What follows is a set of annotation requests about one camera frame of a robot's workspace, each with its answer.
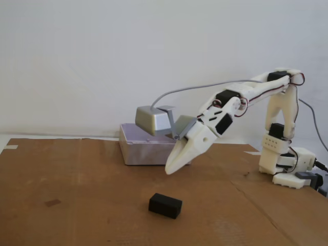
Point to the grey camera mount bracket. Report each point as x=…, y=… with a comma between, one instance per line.
x=183, y=125

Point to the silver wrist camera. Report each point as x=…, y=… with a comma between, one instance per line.
x=151, y=121

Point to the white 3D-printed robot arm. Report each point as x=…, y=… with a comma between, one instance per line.
x=282, y=100

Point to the brown cardboard sheet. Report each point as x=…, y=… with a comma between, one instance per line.
x=89, y=192

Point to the black rectangular block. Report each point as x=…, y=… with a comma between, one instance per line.
x=164, y=206

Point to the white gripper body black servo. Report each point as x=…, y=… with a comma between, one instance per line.
x=198, y=139

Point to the white tape strip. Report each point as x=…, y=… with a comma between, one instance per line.
x=11, y=147

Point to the black power plug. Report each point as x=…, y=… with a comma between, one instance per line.
x=321, y=166

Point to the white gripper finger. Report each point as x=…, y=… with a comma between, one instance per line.
x=172, y=156
x=184, y=159

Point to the grey table clamp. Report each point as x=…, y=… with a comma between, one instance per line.
x=305, y=176

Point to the pale lilac plastic box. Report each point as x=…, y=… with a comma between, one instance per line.
x=143, y=153

